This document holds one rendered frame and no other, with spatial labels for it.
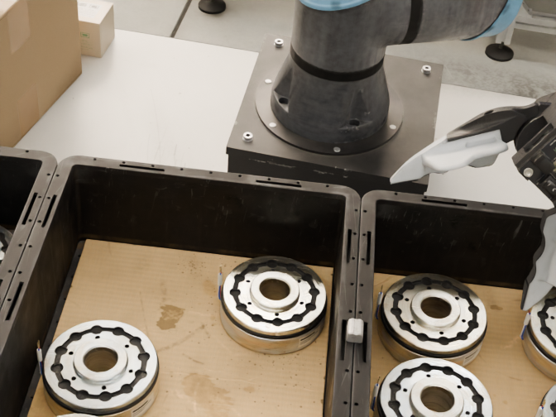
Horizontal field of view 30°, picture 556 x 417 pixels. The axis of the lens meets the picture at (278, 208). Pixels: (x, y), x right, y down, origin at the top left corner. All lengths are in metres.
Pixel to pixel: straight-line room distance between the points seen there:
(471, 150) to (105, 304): 0.42
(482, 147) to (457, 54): 2.18
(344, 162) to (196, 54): 0.42
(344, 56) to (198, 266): 0.32
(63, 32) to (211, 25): 1.53
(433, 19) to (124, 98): 0.50
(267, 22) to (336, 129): 1.75
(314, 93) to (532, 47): 1.87
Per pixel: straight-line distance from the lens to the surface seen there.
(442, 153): 0.81
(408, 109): 1.36
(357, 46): 1.22
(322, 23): 1.20
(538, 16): 2.95
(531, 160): 0.77
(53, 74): 1.48
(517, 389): 1.02
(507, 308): 1.09
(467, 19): 1.25
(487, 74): 2.92
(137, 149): 1.42
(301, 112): 1.27
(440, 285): 1.04
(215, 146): 1.43
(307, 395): 0.97
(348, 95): 1.26
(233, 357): 0.99
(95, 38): 1.58
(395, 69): 1.42
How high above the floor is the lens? 1.60
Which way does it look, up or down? 42 degrees down
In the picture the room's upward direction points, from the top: 6 degrees clockwise
